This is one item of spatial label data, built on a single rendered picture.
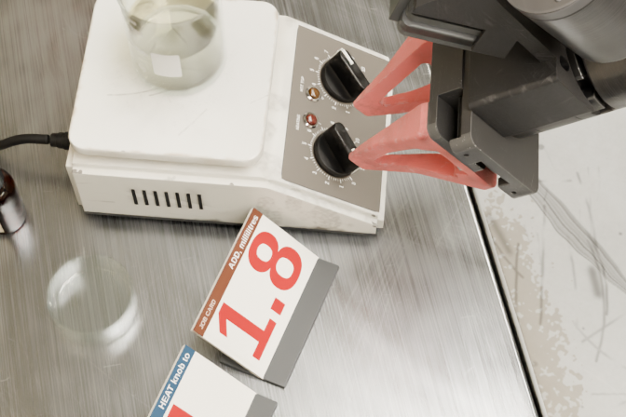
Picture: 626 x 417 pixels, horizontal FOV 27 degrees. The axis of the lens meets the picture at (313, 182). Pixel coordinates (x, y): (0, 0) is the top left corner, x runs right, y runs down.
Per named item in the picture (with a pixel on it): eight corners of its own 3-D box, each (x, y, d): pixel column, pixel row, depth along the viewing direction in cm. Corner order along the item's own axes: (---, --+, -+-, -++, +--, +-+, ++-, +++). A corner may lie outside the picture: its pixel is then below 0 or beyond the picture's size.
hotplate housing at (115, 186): (392, 76, 92) (399, 9, 85) (381, 244, 86) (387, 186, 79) (81, 54, 93) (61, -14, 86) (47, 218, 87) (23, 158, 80)
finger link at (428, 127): (314, 170, 70) (459, 124, 65) (325, 60, 74) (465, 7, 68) (387, 221, 75) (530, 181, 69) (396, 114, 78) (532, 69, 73)
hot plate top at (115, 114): (282, 14, 85) (281, 6, 84) (260, 175, 79) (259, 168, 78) (100, -1, 85) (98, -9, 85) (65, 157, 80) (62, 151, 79)
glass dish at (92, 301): (61, 356, 82) (54, 343, 80) (45, 279, 84) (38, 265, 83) (146, 334, 83) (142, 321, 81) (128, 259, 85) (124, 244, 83)
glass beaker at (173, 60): (251, 71, 82) (244, -11, 75) (164, 121, 80) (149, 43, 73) (190, -3, 85) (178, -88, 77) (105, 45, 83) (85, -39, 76)
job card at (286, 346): (339, 267, 85) (340, 240, 81) (284, 389, 81) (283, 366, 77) (253, 235, 86) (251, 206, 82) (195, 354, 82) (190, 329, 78)
